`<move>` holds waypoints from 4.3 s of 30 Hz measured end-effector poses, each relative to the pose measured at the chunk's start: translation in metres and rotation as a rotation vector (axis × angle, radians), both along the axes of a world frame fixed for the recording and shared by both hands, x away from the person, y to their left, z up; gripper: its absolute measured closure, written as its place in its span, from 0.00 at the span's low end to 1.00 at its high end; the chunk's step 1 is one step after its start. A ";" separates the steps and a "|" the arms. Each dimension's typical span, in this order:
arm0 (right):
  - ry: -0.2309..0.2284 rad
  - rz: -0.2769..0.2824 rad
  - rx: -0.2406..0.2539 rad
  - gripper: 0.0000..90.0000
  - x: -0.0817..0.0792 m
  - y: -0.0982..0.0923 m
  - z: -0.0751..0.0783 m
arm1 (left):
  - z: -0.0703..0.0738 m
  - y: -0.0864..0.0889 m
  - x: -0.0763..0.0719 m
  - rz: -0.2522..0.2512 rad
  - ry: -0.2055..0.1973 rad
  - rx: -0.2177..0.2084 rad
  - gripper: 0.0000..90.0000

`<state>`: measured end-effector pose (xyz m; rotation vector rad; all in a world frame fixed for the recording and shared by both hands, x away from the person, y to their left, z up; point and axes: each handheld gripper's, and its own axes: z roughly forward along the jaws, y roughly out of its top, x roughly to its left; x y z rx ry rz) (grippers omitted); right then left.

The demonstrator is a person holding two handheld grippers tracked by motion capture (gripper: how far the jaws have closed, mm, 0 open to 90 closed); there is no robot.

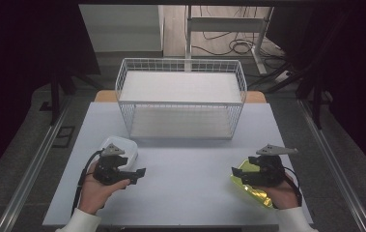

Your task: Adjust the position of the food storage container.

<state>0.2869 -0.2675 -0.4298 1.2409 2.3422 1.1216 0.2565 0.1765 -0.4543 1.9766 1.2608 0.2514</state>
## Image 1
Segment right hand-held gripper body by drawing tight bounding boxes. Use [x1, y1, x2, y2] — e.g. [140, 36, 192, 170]
[249, 143, 299, 188]

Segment black floor cables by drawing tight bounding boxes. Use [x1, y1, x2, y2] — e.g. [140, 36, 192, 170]
[191, 5, 290, 71]

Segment white wire rack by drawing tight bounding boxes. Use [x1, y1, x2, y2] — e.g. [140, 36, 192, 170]
[115, 57, 248, 140]

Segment person's left hand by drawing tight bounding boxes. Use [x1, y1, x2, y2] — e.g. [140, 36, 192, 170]
[77, 171, 131, 216]

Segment dark curtain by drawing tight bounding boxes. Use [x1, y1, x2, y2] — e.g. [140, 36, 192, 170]
[266, 5, 366, 187]
[0, 0, 101, 189]

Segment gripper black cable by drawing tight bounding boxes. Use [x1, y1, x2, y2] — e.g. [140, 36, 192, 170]
[271, 166, 303, 209]
[70, 149, 105, 218]

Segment yellow-green shiny packet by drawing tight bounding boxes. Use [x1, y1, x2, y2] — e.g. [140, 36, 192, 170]
[230, 158, 274, 209]

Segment white power strip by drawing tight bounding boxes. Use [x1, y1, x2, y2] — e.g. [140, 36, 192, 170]
[274, 70, 294, 84]

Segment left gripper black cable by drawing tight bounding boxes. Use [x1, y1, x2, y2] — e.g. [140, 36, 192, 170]
[70, 149, 105, 218]

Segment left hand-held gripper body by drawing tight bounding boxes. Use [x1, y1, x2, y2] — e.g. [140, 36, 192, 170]
[92, 143, 129, 187]

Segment person's right hand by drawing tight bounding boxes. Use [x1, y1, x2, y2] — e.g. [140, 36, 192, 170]
[257, 172, 300, 211]

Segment white plastic lidded container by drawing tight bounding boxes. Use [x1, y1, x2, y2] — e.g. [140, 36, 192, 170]
[97, 135, 139, 172]

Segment metal floor rail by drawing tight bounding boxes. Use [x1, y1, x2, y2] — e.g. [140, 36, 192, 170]
[0, 96, 72, 232]
[296, 98, 366, 232]

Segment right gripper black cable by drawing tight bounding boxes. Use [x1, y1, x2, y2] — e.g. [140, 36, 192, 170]
[271, 166, 303, 209]

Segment white metal desk frame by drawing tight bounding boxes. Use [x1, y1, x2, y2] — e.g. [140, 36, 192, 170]
[184, 5, 275, 75]

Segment grey cabinet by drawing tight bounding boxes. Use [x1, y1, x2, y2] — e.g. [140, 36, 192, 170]
[78, 4, 165, 54]

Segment black metal stand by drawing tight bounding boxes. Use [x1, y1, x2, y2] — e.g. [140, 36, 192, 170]
[48, 67, 105, 128]
[247, 62, 334, 131]

